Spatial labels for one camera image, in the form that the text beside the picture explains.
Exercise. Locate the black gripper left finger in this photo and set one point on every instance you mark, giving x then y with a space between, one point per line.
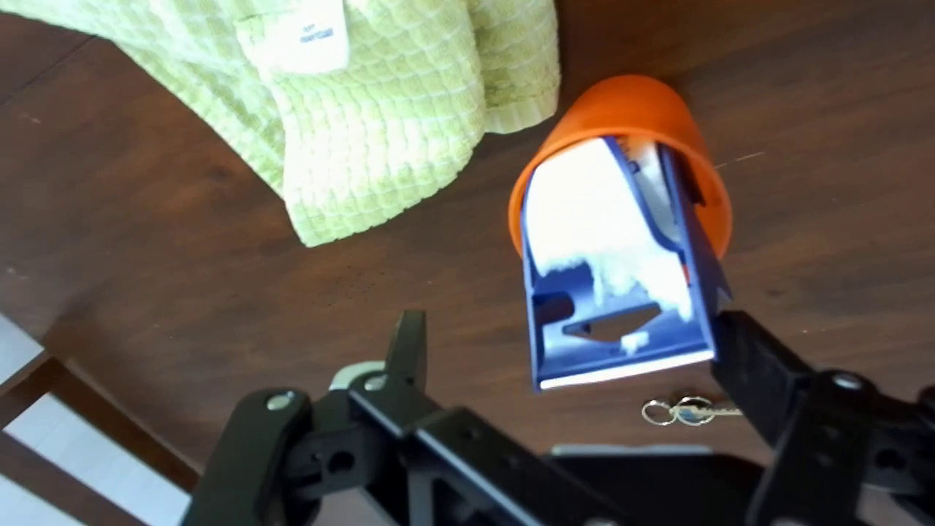
265 456

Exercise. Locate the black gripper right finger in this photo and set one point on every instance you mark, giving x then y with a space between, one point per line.
836 426

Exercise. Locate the orange plastic cup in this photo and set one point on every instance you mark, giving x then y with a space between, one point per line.
624 105

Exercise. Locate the dark wooden slat chair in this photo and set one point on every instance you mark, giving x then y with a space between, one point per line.
117 440

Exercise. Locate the light green waffle cloth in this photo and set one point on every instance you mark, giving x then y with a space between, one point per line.
370 127

